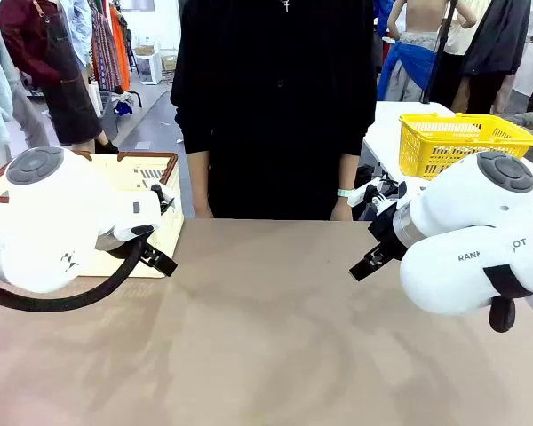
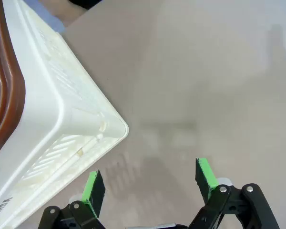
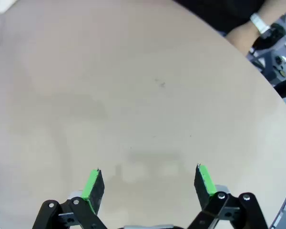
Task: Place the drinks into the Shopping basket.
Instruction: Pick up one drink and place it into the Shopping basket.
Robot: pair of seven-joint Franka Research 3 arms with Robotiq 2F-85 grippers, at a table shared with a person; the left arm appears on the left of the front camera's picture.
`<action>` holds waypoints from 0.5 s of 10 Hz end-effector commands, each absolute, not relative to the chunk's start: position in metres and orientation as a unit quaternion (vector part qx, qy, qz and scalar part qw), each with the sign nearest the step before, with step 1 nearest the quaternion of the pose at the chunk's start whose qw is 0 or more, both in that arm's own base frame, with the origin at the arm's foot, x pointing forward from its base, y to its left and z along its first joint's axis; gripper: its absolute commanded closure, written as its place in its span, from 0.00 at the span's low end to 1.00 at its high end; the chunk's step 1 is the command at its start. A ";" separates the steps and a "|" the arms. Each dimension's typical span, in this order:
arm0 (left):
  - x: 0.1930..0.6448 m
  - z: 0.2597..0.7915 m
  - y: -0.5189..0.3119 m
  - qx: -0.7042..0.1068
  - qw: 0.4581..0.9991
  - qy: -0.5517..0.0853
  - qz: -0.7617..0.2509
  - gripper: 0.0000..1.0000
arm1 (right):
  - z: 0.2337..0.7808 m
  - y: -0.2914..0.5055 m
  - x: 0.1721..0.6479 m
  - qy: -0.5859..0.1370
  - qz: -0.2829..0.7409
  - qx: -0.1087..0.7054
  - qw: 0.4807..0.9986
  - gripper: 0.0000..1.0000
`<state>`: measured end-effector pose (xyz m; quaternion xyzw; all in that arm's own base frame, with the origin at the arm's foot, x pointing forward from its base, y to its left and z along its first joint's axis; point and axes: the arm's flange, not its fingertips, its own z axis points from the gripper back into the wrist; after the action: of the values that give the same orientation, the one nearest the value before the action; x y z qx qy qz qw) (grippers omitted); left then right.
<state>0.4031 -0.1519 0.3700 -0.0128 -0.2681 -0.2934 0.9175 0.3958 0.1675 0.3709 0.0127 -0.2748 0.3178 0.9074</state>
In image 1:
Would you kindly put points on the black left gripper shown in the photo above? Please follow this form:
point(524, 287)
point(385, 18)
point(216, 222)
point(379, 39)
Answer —
point(120, 249)

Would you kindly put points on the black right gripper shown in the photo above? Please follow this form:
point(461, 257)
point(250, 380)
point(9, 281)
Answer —
point(384, 231)

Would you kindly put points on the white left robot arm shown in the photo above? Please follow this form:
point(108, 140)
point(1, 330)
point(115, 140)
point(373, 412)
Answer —
point(49, 213)

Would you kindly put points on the person's right forearm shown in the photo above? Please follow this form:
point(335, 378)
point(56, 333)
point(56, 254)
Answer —
point(200, 182)

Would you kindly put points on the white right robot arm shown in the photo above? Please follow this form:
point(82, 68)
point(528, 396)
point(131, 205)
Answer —
point(462, 222)

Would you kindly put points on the person's left forearm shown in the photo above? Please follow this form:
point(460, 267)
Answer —
point(348, 173)

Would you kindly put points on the yellow plastic basket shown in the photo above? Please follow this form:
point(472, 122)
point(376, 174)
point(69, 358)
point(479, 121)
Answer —
point(426, 137)

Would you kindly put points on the person's left hand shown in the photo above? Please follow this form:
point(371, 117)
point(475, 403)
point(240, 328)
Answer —
point(341, 210)

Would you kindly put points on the person's right hand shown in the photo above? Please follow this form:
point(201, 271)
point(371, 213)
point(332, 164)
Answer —
point(203, 212)

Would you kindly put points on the white wrist watch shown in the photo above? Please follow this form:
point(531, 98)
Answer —
point(345, 193)

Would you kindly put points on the white side table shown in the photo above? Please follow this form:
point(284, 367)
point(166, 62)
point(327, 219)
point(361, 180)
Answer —
point(382, 128)

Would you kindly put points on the blue cloth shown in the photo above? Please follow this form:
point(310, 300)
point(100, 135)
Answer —
point(123, 108)

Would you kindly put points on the person's black sweater torso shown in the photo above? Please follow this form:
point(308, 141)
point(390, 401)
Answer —
point(275, 111)

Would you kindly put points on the white air purifier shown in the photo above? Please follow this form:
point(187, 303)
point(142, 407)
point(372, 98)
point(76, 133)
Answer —
point(151, 68)

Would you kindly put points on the small cardboard box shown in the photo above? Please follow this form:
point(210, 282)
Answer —
point(169, 63)
point(144, 50)

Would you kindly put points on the mannequin with blue skirt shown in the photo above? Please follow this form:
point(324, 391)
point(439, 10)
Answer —
point(408, 66)

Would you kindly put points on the black stand pole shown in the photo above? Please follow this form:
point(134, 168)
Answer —
point(435, 66)

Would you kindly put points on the orange hanging garment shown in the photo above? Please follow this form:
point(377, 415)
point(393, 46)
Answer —
point(121, 53)

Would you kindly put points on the striped hanging garment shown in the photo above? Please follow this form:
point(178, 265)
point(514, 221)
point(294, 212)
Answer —
point(104, 53)

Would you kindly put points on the light blue hanging shirt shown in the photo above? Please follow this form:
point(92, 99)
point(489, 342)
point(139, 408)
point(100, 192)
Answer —
point(77, 31)

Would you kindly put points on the black hanging coat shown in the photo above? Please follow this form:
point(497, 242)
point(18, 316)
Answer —
point(497, 40)

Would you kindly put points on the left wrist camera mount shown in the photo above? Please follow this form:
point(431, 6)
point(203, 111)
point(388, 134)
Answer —
point(156, 191)

